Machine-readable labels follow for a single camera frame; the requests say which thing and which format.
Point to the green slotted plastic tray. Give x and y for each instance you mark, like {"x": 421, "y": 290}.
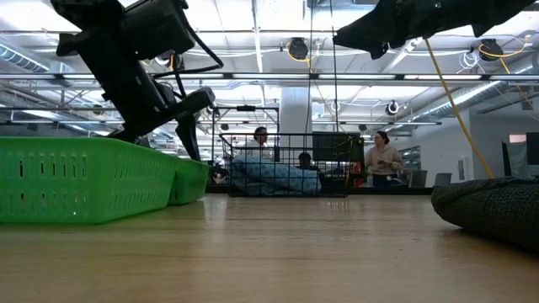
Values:
{"x": 84, "y": 181}

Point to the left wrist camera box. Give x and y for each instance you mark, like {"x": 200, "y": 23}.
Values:
{"x": 158, "y": 27}

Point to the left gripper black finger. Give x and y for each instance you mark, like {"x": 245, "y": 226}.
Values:
{"x": 193, "y": 103}
{"x": 126, "y": 135}

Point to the blue flower-print cloth pouch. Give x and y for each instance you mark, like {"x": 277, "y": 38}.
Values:
{"x": 273, "y": 177}

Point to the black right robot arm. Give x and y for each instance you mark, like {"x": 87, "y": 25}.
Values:
{"x": 501, "y": 10}

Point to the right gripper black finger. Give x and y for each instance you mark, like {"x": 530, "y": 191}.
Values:
{"x": 370, "y": 33}

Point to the black metal table frame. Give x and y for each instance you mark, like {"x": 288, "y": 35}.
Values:
{"x": 379, "y": 190}

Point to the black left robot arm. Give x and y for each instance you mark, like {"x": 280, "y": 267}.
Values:
{"x": 84, "y": 12}

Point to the person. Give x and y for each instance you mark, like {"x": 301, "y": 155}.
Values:
{"x": 259, "y": 141}
{"x": 383, "y": 157}
{"x": 305, "y": 162}

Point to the black rectangular block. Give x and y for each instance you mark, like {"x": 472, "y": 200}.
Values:
{"x": 492, "y": 206}

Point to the black background monitor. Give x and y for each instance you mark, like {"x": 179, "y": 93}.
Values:
{"x": 337, "y": 147}

